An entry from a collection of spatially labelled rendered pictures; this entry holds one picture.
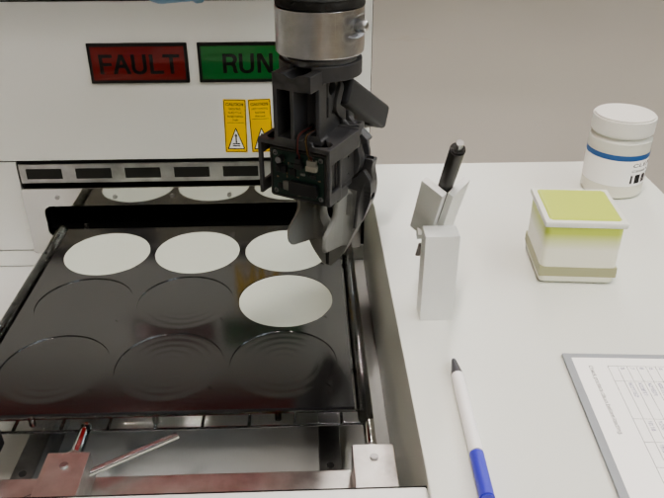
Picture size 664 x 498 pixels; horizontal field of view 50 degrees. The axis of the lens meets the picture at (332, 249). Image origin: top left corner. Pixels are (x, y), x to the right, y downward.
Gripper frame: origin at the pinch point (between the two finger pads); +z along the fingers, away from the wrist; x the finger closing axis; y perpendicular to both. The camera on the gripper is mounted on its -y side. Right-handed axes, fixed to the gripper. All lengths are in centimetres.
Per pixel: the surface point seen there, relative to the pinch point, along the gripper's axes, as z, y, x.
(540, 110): 97, -345, -46
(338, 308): 7.3, -0.3, 0.6
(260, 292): 7.3, 0.9, -8.4
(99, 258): 7.3, 3.4, -29.4
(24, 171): 1.0, -1.2, -45.0
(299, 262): 7.3, -6.8, -7.8
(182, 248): 7.3, -3.1, -22.1
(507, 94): 97, -365, -71
